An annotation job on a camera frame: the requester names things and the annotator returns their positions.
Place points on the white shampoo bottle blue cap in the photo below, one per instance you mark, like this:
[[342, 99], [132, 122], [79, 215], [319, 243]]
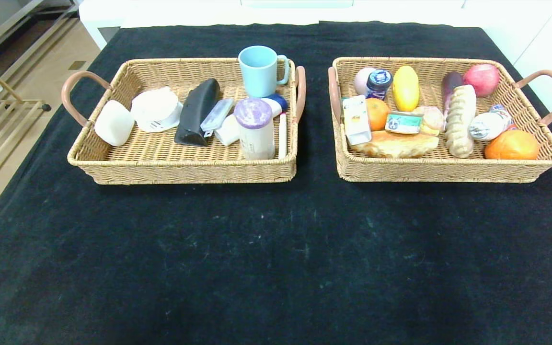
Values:
[[229, 134]]

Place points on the clear plastic toothbrush case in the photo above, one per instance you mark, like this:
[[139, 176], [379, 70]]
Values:
[[217, 116]]

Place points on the yellow juice carton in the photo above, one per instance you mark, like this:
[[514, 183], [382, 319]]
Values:
[[356, 120]]

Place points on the toy croissant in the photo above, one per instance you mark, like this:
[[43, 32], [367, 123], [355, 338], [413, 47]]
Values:
[[396, 145]]

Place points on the teal pull-tab tin can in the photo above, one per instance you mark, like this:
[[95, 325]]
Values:
[[403, 123]]

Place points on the white milk drink bottle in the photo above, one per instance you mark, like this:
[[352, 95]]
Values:
[[487, 125]]

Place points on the white flat stick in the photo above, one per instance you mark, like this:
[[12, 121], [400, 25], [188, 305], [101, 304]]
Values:
[[282, 137]]

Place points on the white canister purple lid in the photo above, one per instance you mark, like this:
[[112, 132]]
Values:
[[256, 135]]

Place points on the black glasses pouch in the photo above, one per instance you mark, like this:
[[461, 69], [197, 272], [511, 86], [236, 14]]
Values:
[[196, 116]]

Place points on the light blue mug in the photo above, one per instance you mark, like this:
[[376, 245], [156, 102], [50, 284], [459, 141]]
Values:
[[259, 73]]

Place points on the small toy orange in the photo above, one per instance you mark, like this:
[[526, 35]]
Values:
[[379, 115]]

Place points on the pale pink toy egg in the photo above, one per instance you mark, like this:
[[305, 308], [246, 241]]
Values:
[[361, 80]]

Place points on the white plastic cup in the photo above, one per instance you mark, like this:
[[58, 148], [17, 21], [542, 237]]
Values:
[[155, 108]]

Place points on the jar with dark blue lid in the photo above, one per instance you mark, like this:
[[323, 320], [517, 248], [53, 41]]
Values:
[[379, 82]]

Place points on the yellow toy mango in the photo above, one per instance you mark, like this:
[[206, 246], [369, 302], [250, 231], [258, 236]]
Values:
[[405, 89]]

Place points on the pink and yellow toy bun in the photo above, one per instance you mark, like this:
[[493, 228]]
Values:
[[431, 120]]

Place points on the white soap bar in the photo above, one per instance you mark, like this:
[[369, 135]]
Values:
[[114, 123]]

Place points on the long cream toy bread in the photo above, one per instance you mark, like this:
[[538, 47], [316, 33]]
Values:
[[460, 122]]

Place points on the dark purple toy plum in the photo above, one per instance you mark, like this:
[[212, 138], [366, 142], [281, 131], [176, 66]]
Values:
[[451, 86]]

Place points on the red toy apple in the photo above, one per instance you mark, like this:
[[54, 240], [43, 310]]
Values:
[[482, 80]]

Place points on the brass floor socket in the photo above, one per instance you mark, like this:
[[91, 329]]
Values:
[[76, 64]]

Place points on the large toy orange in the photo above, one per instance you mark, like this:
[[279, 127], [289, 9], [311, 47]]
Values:
[[511, 146]]

